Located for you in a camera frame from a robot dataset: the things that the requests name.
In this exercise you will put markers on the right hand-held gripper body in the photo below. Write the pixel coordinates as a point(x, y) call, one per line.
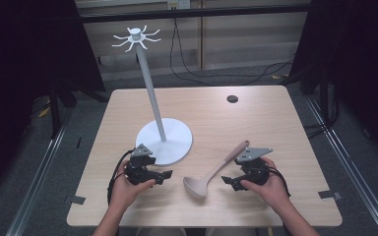
point(254, 170)

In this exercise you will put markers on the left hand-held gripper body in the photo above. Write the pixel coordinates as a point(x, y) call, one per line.
point(138, 170)

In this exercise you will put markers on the white hook rack stand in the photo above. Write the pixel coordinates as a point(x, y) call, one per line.
point(163, 141)

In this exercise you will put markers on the beige ladle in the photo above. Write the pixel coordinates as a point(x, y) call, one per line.
point(197, 187)

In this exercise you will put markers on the person's left hand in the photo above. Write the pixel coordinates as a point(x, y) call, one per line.
point(126, 191)

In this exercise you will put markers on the person's right hand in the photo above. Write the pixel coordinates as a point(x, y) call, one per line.
point(270, 191)

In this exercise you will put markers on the grey tape strip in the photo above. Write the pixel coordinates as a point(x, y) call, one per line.
point(330, 195)
point(76, 199)

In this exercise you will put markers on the dark round table grommet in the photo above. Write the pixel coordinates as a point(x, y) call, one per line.
point(232, 99)

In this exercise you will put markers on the black metal stand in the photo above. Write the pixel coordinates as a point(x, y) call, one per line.
point(55, 111)

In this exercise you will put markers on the dark curtain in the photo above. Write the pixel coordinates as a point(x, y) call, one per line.
point(29, 49)
point(357, 59)

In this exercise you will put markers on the black horizontal bar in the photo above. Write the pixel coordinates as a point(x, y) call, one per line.
point(193, 13)

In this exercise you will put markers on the metal floor rail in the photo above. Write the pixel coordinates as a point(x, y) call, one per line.
point(351, 170)
point(39, 177)

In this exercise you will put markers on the white wall socket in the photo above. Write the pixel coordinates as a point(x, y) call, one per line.
point(178, 4)

